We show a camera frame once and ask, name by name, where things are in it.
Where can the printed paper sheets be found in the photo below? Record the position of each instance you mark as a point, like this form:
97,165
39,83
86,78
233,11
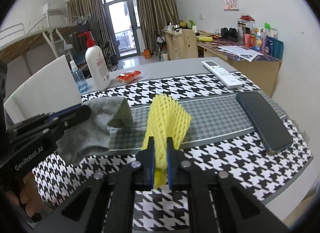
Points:
240,52

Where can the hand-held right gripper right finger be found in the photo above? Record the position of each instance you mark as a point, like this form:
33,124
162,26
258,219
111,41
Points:
169,165

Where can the black headphones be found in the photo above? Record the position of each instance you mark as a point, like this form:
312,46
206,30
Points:
228,33

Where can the blue spray bottle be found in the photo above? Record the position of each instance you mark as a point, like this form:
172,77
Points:
80,80

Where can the person's left hand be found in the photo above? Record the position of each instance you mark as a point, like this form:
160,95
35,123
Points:
27,196

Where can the group of toiletry bottles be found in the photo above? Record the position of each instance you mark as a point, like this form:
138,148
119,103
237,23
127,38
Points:
262,40

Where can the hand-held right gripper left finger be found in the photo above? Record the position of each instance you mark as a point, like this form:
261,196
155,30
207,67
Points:
151,164

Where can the grey sock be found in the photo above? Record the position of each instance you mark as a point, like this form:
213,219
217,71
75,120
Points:
95,127

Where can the white foam box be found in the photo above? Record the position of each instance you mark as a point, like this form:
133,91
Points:
45,88

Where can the white metal bunk bed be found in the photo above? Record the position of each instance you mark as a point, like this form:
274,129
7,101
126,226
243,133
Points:
57,22
25,45

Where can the white lotion pump bottle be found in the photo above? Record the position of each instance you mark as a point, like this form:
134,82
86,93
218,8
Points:
96,69

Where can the houndstooth tablecloth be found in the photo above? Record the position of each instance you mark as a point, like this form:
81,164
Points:
225,157

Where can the brown curtain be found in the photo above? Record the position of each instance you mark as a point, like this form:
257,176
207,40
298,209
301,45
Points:
82,2
157,10

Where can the glass balcony door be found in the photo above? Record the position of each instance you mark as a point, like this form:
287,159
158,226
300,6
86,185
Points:
120,22

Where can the white remote control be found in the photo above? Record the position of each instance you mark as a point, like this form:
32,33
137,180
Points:
222,74

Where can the black folding chair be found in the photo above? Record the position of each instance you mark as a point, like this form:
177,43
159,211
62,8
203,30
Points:
109,52

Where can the dark smartphone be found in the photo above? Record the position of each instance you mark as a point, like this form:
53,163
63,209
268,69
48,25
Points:
265,122

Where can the hanging dark clothes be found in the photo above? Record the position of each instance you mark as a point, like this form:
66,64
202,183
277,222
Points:
83,27

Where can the yellow banana plush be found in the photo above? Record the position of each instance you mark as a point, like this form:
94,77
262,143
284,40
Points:
205,39

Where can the yellow foam net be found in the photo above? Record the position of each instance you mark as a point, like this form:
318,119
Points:
165,122

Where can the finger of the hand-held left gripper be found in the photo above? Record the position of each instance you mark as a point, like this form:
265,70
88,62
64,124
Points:
80,117
63,112

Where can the orange plastic jug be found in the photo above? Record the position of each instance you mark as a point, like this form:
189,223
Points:
146,54

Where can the wooden chair with smiley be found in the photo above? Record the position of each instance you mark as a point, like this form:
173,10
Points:
189,44

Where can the red snack packet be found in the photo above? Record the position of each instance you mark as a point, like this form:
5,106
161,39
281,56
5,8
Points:
130,76

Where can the green bottle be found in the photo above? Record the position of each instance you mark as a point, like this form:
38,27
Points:
191,23

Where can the light wooden desk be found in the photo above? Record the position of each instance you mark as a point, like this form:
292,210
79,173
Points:
252,72

